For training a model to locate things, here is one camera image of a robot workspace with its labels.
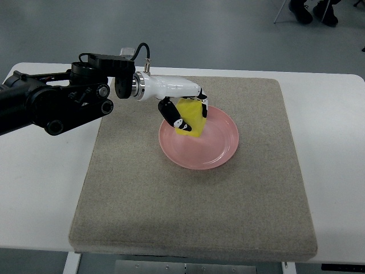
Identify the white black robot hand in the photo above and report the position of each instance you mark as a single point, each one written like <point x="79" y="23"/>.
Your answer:
<point x="145" y="86"/>

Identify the yellow block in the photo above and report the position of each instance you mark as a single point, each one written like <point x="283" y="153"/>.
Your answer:
<point x="191" y="111"/>

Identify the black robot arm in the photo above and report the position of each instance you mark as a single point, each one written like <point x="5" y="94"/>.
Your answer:
<point x="62" y="101"/>

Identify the pink plate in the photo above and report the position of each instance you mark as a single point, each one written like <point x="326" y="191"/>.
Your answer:
<point x="214" y="147"/>

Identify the upper clear floor box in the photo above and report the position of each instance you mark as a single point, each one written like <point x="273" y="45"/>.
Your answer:
<point x="127" y="52"/>

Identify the grey chair leg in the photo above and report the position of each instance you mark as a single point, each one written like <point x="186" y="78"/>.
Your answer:
<point x="281" y="11"/>

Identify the beige fabric mat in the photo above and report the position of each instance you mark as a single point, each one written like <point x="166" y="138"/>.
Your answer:
<point x="136" y="201"/>

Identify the left black shoe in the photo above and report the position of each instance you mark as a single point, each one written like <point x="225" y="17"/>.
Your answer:
<point x="299" y="9"/>

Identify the metal table crossbar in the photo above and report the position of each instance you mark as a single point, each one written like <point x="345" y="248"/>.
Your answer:
<point x="129" y="266"/>

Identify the white table leg left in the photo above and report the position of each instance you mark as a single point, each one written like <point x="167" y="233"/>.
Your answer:
<point x="72" y="263"/>

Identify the white table leg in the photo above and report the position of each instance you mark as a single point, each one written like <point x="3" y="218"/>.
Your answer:
<point x="72" y="263"/>
<point x="289" y="268"/>

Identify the white table leg right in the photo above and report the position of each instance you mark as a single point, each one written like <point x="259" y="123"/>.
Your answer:
<point x="289" y="268"/>

